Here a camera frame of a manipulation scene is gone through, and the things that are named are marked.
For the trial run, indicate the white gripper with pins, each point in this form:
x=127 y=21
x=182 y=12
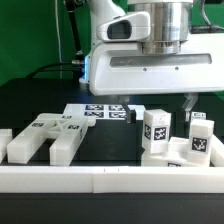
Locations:
x=122 y=69

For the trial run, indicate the white chair seat part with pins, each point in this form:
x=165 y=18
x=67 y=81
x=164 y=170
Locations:
x=175 y=156

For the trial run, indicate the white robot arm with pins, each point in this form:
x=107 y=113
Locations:
x=153 y=47

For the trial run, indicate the white tagged cube far right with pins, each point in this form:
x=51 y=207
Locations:
x=198 y=115

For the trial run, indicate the white marker sheet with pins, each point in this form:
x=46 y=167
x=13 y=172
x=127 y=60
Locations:
x=99 y=111

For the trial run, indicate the white block left edge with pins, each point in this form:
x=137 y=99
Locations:
x=5 y=139

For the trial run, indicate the white obstacle wall bar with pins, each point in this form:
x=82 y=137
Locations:
x=217 y=152

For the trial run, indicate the white chair back frame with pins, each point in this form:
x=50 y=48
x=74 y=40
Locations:
x=67 y=131

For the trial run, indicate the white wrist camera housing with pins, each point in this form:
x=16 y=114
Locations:
x=130 y=27

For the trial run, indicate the white front rail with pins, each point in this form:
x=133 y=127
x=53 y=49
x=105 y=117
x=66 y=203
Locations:
x=46 y=179

